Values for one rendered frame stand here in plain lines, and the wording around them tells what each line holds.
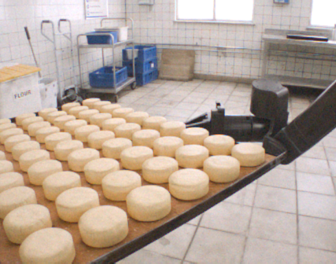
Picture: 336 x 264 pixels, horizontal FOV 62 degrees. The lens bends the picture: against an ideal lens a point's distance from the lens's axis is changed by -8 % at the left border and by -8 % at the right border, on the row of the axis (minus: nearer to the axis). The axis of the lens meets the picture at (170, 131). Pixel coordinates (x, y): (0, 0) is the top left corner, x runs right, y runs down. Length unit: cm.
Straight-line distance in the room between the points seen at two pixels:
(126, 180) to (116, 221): 8
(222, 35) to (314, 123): 492
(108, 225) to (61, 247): 5
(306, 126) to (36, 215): 42
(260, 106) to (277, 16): 475
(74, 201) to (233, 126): 35
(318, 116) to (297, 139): 6
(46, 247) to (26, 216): 6
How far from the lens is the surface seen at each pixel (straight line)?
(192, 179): 37
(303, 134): 53
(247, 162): 44
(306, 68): 539
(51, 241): 30
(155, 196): 34
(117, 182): 38
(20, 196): 39
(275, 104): 56
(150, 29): 579
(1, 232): 37
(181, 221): 32
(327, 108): 50
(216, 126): 58
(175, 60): 546
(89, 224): 31
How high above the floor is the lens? 121
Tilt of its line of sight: 23 degrees down
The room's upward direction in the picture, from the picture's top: straight up
